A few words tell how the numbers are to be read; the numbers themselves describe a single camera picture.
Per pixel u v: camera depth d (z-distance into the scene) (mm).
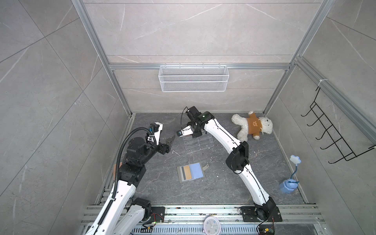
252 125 1013
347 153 581
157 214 724
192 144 992
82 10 687
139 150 497
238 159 623
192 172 882
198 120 685
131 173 491
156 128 555
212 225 686
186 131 819
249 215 739
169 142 602
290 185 749
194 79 1003
